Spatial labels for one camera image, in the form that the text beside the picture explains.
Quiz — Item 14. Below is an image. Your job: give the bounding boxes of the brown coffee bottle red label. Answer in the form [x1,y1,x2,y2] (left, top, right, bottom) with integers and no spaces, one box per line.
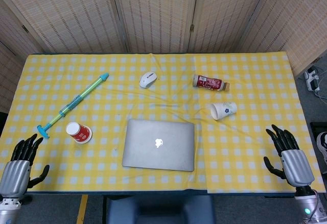
[193,74,231,92]

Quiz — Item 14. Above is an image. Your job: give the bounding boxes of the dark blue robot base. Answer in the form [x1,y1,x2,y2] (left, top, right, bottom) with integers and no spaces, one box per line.
[105,195,216,224]

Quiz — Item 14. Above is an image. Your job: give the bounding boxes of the green blue water squirter toy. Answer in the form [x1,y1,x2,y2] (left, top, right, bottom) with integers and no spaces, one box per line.
[36,72,110,140]

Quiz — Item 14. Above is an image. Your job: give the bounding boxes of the yellow checkered tablecloth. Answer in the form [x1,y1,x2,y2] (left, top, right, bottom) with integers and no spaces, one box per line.
[0,52,326,194]

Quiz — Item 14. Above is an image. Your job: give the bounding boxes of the white computer mouse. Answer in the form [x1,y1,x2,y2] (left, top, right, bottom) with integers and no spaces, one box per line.
[138,71,158,89]

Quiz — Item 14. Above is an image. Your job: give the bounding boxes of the red paper cup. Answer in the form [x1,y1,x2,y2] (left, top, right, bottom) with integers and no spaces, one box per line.
[65,121,92,145]

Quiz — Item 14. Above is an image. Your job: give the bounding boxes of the grey right wrist cable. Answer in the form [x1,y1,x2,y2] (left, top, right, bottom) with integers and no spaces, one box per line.
[309,190,323,221]

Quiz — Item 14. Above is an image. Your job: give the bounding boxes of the white power strip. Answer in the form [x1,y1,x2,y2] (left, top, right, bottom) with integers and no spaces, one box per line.
[303,67,321,92]

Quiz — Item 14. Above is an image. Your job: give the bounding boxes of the white black sneaker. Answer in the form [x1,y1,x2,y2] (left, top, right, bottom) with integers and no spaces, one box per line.
[316,131,327,164]

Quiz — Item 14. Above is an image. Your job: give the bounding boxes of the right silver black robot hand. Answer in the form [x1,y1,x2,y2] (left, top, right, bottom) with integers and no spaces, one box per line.
[263,124,315,196]

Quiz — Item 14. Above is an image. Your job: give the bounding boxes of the white paper cup floral print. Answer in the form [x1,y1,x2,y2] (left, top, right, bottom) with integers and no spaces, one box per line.
[209,102,238,121]

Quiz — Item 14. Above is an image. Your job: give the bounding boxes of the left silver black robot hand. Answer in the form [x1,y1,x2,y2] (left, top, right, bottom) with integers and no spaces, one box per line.
[0,133,50,199]

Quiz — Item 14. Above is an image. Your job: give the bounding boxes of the bamboo folding screen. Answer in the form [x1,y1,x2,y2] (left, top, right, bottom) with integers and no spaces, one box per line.
[0,0,327,114]

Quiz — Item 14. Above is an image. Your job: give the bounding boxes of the silver laptop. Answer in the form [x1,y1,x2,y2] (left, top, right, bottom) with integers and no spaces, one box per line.
[122,119,196,172]

